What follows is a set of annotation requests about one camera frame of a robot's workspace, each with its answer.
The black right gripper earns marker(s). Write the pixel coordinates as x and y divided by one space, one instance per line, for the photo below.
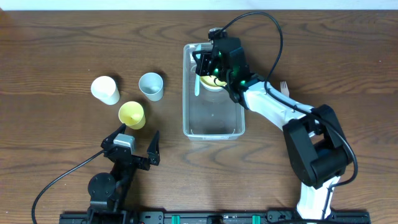
203 65

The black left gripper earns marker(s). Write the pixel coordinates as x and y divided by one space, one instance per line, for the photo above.
137 159

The mint green plastic spoon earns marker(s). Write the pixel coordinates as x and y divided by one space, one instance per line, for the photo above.
197 78

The yellow plastic bowl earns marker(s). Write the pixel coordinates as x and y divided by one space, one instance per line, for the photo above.
212 81

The white plastic bowl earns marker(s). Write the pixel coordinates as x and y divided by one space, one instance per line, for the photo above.
213 88

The white plastic fork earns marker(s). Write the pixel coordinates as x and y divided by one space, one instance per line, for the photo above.
284 89

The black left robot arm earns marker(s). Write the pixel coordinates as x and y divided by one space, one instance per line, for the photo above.
108 191

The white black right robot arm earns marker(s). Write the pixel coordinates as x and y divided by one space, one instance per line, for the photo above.
317 148

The clear plastic container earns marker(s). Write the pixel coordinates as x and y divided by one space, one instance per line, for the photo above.
211 115

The yellow plastic cup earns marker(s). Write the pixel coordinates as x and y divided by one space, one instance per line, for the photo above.
132 115

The grey plastic cup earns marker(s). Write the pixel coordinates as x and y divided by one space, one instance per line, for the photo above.
152 85

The white plastic cup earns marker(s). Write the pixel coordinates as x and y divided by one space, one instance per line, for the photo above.
105 89

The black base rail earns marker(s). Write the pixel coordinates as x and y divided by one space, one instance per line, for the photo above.
158 217

